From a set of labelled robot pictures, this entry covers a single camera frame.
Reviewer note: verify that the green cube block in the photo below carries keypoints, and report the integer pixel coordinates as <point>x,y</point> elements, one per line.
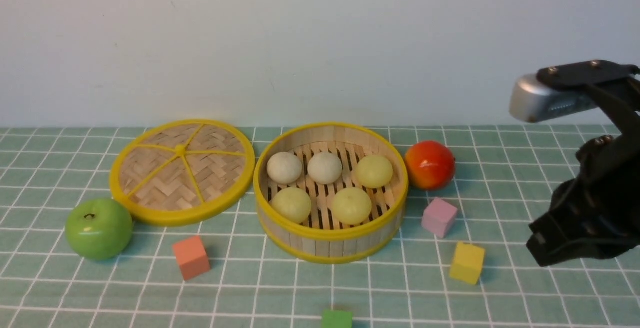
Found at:
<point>337,319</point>

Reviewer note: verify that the pink cube block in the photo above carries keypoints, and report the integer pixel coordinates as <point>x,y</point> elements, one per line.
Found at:
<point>438,217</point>

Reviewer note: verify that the green apple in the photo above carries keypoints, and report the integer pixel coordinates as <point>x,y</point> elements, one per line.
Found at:
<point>99,229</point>

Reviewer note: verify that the yellow bun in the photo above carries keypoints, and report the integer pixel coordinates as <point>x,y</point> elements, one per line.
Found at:
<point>293,203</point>
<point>374,171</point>
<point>351,206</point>

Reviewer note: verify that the yellow cube block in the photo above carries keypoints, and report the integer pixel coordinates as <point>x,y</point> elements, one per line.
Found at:
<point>467,263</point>

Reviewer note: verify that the red orange tomato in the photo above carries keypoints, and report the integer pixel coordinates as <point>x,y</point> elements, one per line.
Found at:
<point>430,165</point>

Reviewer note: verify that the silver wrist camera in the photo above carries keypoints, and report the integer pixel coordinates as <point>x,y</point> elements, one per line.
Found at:
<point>533,102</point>

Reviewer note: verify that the white bun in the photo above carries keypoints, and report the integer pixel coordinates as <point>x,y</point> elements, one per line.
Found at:
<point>325,168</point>
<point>284,168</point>

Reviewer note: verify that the bamboo steamer tray yellow rim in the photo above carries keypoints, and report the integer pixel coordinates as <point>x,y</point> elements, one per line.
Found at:
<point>321,238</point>

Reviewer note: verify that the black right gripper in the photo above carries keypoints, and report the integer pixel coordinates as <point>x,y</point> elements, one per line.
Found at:
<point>595,214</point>

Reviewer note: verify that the woven bamboo steamer lid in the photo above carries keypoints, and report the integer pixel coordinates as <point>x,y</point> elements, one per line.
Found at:
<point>183,172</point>

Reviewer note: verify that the orange cube block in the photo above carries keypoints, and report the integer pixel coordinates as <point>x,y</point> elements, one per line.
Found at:
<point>191,257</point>

